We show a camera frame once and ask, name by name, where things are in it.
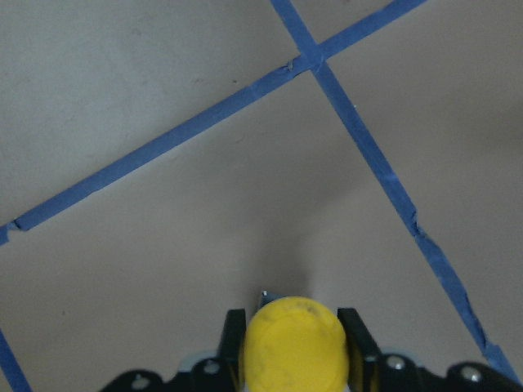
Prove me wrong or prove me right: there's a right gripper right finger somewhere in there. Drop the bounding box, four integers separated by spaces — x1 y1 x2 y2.
337 308 382 392

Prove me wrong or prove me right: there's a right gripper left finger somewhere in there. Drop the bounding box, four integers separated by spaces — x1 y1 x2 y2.
218 309 247 391

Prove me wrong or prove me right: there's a yellow push button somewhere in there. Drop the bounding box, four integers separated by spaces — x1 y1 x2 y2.
242 296 350 391

